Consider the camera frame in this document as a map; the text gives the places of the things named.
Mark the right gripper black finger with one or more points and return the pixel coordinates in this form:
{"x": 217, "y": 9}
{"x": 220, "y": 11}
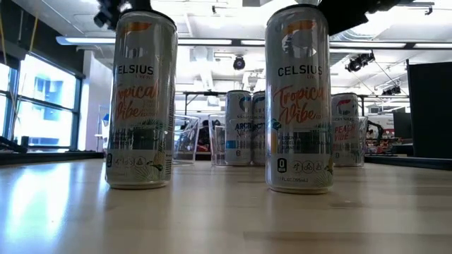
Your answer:
{"x": 342, "y": 14}

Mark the Celsius Tropical Vibe can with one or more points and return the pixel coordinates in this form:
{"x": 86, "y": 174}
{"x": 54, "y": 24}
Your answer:
{"x": 141, "y": 106}
{"x": 298, "y": 106}

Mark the Celsius Peach Vibe can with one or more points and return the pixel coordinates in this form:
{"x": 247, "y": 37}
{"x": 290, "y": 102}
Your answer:
{"x": 349, "y": 134}

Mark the Celsius Arctic Vibe can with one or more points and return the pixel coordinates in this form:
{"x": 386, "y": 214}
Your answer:
{"x": 238, "y": 134}
{"x": 258, "y": 134}

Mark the black background robot arm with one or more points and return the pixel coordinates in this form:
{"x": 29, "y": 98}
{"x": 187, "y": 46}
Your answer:
{"x": 377, "y": 128}

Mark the black ceiling spotlight cluster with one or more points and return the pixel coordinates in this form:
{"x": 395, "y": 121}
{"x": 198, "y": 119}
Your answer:
{"x": 390, "y": 91}
{"x": 360, "y": 62}

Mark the long ceiling light fixture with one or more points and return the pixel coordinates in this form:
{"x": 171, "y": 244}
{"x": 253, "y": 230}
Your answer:
{"x": 205, "y": 41}

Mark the black partition panel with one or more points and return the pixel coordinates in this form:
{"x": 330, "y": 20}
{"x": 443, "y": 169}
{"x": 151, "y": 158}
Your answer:
{"x": 431, "y": 109}

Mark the black round ceiling speaker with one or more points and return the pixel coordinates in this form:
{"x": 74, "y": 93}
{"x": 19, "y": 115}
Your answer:
{"x": 239, "y": 63}

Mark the large dark-framed window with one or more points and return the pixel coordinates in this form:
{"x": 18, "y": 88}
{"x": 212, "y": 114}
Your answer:
{"x": 46, "y": 116}

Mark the black monitor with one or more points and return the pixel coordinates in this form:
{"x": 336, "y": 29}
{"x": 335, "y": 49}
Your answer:
{"x": 402, "y": 125}

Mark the white shelf rack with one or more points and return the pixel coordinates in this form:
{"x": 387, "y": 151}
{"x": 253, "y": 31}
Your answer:
{"x": 99, "y": 135}

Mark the clear plastic bin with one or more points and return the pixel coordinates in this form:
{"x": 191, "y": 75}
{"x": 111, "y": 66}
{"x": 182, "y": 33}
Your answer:
{"x": 365, "y": 148}
{"x": 216, "y": 151}
{"x": 187, "y": 155}

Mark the black ceiling track rail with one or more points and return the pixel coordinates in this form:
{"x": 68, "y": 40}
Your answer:
{"x": 423, "y": 3}

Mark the silver ceiling air duct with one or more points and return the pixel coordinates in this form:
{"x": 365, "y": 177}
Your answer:
{"x": 339, "y": 60}

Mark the black aluminium table frame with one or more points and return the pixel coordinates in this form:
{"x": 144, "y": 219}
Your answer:
{"x": 46, "y": 158}

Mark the black frame strut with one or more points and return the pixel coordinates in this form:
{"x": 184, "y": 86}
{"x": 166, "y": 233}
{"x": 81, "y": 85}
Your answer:
{"x": 10, "y": 145}

